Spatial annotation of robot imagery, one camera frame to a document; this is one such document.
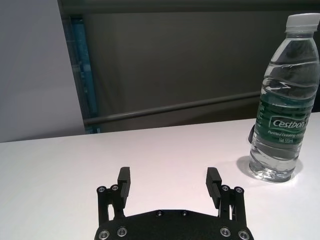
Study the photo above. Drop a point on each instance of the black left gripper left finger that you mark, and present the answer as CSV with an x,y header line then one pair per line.
x,y
123,190

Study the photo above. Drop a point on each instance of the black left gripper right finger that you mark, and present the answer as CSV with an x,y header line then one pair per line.
x,y
212,185

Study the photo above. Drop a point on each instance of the clear Cestbon water bottle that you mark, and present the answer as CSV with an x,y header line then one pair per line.
x,y
285,100

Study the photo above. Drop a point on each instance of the green YES push button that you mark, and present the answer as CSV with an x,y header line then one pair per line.
x,y
250,136

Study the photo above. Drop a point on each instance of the blue metal shelf upright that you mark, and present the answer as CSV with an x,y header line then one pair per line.
x,y
83,75

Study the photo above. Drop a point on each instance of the grey horizontal metal rail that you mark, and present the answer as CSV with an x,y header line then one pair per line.
x,y
175,108

